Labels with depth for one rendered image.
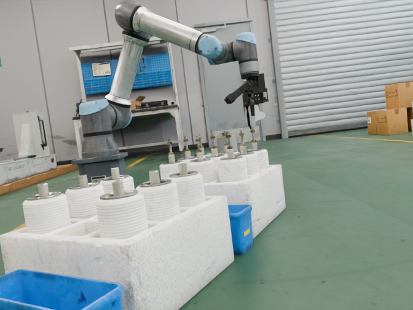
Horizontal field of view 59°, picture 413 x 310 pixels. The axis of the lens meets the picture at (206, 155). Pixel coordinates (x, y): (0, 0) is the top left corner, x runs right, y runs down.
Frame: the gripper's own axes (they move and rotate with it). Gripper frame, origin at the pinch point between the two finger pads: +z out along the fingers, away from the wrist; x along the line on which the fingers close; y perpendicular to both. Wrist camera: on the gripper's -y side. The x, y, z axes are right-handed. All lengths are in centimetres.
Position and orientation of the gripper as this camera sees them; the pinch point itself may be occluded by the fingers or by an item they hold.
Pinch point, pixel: (250, 126)
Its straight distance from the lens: 143.6
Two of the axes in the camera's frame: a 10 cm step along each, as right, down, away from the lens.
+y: 9.8, -1.3, 1.7
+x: -1.8, -0.5, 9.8
